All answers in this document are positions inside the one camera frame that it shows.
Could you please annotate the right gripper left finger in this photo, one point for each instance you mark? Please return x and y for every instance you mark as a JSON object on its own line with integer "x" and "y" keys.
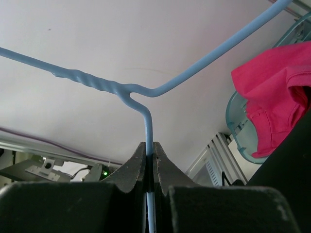
{"x": 116, "y": 204}

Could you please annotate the blue hanger with black trousers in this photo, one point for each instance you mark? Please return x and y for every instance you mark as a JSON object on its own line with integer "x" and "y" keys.
{"x": 123, "y": 91}

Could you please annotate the black trousers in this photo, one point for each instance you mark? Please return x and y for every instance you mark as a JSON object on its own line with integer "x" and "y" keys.
{"x": 288, "y": 170}

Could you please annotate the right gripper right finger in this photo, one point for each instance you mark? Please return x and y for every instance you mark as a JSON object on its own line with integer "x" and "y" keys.
{"x": 182, "y": 206}

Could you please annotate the aluminium hanging rail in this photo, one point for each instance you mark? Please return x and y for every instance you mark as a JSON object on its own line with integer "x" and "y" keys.
{"x": 298, "y": 8}

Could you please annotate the pink trousers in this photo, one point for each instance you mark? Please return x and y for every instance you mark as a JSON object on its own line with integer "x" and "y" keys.
{"x": 276, "y": 86}

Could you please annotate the teal plastic bin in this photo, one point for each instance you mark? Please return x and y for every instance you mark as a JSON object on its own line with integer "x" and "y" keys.
{"x": 242, "y": 129}

